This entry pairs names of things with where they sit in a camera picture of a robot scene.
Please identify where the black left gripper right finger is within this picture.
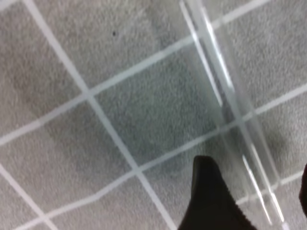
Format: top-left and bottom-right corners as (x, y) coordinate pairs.
(299, 164), (307, 213)

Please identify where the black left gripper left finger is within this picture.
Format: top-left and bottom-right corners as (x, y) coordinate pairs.
(179, 156), (256, 230)

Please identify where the clear glass test tube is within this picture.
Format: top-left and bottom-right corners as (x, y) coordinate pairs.
(180, 0), (289, 230)

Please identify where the grey white-grid tablecloth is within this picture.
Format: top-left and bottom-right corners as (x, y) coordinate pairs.
(0, 0), (307, 230)

